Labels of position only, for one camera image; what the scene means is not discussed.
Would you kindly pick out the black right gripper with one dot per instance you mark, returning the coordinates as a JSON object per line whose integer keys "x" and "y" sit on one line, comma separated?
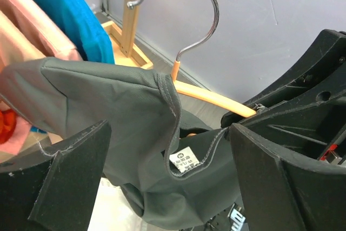
{"x": 306, "y": 112}

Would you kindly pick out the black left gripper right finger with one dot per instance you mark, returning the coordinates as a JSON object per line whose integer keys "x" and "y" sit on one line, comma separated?
{"x": 284, "y": 190}

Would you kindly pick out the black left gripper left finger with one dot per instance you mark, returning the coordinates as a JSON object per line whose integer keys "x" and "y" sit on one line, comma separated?
{"x": 55, "y": 188}

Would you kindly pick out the dark grey t shirt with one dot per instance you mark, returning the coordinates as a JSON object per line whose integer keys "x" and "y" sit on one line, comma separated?
{"x": 174, "y": 170}

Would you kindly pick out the teal blue t shirt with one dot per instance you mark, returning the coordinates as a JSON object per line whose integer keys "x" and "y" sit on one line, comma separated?
{"x": 80, "y": 25}

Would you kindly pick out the orange red t shirt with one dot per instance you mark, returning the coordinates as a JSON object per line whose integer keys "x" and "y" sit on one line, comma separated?
{"x": 8, "y": 124}

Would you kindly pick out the pink t shirt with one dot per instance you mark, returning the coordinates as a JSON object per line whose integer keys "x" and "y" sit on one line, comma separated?
{"x": 27, "y": 33}

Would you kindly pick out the wooden clothes rack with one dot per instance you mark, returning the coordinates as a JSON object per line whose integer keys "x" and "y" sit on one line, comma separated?
{"x": 126, "y": 52}

